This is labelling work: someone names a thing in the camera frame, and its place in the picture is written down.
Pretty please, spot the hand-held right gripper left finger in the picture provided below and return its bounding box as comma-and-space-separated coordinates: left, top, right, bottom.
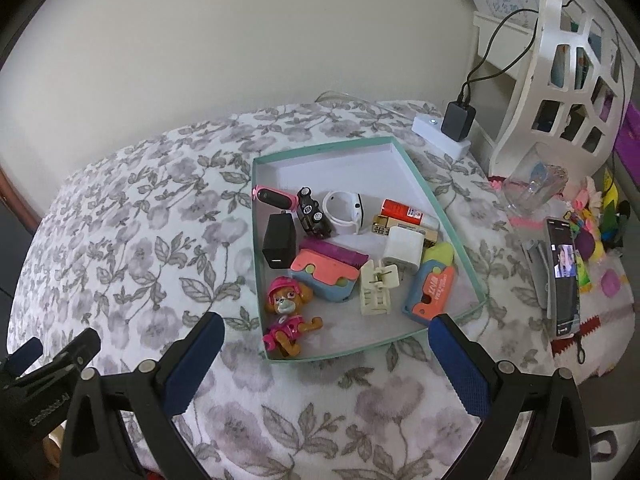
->
59, 311, 226, 480

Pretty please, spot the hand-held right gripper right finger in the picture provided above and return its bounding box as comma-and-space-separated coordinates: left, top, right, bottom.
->
428, 313, 591, 480

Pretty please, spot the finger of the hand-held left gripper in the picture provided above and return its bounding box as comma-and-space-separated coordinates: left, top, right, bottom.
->
0, 337, 43, 377
50, 329, 101, 378

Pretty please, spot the pink puppy figurine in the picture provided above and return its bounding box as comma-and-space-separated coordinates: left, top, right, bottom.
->
262, 276, 325, 359

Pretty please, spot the cream hair claw clip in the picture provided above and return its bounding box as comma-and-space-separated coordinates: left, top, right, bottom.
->
359, 259, 403, 317

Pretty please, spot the white charger plug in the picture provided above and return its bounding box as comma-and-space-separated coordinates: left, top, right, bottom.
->
374, 226, 426, 277

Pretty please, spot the black charger plug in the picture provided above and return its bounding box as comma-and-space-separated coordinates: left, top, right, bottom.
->
262, 212, 299, 271

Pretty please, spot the small blue orange toy knife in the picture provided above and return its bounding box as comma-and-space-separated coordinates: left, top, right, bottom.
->
290, 249, 361, 305

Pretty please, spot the gold patterned lighter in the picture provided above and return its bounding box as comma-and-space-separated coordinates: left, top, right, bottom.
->
372, 214, 441, 242

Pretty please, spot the red glue stick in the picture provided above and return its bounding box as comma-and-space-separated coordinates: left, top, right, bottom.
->
381, 198, 438, 231

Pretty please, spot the purple plastic case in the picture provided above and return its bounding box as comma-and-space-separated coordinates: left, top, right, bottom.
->
299, 238, 370, 273

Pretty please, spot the white smartwatch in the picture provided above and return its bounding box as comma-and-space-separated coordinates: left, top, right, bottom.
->
322, 190, 366, 235

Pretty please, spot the black toy car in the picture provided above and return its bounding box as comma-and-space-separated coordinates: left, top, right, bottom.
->
296, 187, 333, 239

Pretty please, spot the teal cardboard box lid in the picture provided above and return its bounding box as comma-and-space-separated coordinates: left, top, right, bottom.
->
251, 136, 488, 362

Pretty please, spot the tape roll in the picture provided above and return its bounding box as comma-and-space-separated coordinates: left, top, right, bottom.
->
42, 422, 66, 461

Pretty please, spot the grey phone stand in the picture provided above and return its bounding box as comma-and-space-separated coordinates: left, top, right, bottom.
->
522, 239, 558, 318

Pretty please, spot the grey floral blanket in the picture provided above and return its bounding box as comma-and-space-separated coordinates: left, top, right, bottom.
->
7, 100, 566, 480

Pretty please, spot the smartphone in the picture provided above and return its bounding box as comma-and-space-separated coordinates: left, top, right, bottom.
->
544, 217, 582, 337

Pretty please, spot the white crochet mat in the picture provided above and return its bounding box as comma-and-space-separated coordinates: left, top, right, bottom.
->
550, 255, 632, 377

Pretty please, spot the clear glass cup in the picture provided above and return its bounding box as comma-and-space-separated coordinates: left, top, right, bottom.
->
502, 162, 568, 218

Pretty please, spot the colourful toy pile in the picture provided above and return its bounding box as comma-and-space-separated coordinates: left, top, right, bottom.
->
567, 175, 632, 262

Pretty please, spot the white power strip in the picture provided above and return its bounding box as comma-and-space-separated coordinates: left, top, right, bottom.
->
412, 114, 472, 160

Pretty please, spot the black power adapter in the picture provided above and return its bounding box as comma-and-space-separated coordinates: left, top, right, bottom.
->
441, 102, 476, 141

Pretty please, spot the white cable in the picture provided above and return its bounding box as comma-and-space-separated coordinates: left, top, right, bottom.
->
315, 91, 362, 107

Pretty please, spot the black cable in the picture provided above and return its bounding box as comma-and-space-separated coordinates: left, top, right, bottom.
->
462, 2, 576, 106

